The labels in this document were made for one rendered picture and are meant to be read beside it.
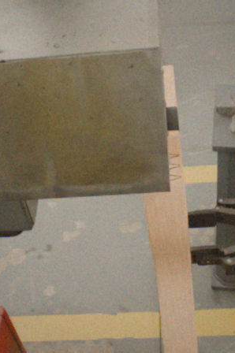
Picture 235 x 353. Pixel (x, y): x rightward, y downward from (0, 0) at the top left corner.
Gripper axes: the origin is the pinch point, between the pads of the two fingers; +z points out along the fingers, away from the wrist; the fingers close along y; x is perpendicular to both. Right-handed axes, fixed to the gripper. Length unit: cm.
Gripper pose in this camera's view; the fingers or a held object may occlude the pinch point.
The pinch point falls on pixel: (190, 236)
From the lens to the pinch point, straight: 85.9
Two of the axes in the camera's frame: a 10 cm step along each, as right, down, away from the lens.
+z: -9.9, 0.7, 1.1
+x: -1.2, -7.8, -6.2
